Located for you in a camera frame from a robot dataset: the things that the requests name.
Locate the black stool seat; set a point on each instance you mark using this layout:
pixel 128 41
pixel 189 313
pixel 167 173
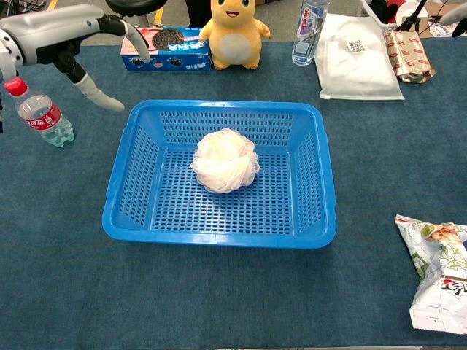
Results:
pixel 135 5

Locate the white mesh bath sponge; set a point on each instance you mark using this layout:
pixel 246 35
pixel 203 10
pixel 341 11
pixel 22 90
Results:
pixel 224 160

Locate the white frosted zip bag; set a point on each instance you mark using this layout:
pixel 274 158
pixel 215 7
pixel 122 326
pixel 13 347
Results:
pixel 357 73

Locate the white plastic crate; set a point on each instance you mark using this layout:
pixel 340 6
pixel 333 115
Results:
pixel 366 7

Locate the white green snack bag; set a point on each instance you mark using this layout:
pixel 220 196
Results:
pixel 441 291

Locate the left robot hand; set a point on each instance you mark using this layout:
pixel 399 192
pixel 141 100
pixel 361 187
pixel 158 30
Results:
pixel 54 29

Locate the gold red snack package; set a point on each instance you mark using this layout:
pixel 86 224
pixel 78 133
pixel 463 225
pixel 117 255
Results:
pixel 412 54

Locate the black trousers of person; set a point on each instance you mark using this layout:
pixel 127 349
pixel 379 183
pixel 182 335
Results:
pixel 198 12

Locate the red cap water bottle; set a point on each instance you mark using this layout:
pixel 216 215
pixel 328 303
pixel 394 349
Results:
pixel 47 120

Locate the yellow plush toy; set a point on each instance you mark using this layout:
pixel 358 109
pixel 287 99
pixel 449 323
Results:
pixel 237 43

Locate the clear bottle purple label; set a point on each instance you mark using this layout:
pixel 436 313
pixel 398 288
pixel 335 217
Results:
pixel 306 36

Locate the teal table cloth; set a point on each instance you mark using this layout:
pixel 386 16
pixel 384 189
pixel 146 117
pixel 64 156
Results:
pixel 54 218

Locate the blue perforated plastic basket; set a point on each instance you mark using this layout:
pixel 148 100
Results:
pixel 219 218

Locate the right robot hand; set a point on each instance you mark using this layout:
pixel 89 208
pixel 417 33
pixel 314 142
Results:
pixel 456 16

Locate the black tripod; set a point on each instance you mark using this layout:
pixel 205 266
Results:
pixel 412 20

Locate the blue cookie box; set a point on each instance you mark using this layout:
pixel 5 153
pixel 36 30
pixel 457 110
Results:
pixel 182 62

